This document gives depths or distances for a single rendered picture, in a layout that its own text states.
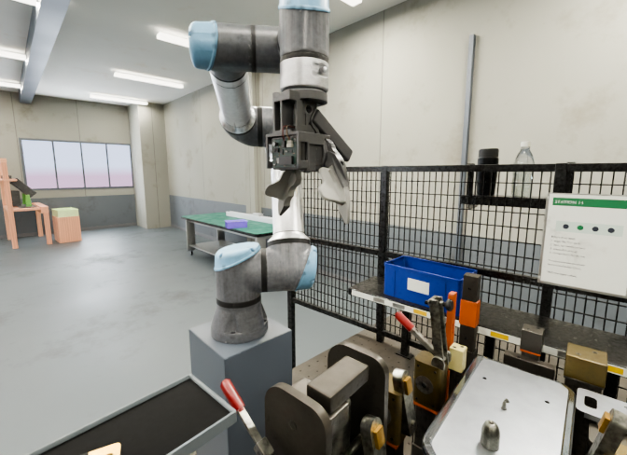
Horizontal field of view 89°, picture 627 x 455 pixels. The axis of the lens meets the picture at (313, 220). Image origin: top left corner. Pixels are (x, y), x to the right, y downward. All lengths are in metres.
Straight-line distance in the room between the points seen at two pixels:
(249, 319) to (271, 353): 0.11
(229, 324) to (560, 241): 1.06
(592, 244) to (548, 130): 2.13
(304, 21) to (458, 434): 0.79
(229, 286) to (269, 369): 0.24
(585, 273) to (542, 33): 2.53
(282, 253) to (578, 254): 0.95
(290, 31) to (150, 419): 0.60
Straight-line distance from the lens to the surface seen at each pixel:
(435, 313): 0.86
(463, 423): 0.85
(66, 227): 8.82
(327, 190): 0.47
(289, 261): 0.82
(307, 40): 0.52
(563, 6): 3.58
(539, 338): 1.13
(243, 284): 0.83
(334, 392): 0.55
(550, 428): 0.92
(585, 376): 1.11
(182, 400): 0.62
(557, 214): 1.31
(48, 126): 10.33
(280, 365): 0.93
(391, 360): 1.58
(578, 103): 3.36
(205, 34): 0.63
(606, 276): 1.34
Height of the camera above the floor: 1.52
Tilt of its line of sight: 8 degrees down
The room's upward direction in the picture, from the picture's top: straight up
